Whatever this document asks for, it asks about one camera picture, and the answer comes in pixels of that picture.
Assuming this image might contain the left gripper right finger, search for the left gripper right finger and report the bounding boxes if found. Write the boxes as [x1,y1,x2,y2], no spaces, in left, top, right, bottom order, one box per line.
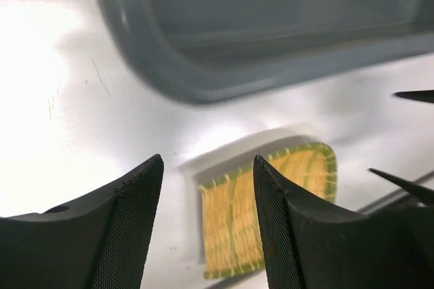
[253,156,433,288]

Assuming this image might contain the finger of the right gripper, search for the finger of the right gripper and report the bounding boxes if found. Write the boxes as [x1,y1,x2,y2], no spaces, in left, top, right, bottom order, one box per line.
[368,168,433,206]
[394,90,434,104]

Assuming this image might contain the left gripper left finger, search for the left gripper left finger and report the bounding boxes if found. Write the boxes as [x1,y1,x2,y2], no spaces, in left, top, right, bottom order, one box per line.
[1,155,164,288]

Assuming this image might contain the woven bamboo tray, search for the woven bamboo tray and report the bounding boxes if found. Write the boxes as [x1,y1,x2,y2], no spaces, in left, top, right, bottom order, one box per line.
[198,142,338,280]

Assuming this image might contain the grey plastic bin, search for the grey plastic bin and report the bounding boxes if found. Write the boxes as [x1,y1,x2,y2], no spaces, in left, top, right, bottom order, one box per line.
[97,0,433,104]

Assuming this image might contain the aluminium table edge rail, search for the aluminium table edge rail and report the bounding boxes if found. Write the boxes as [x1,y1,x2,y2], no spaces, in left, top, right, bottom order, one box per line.
[357,170,433,214]

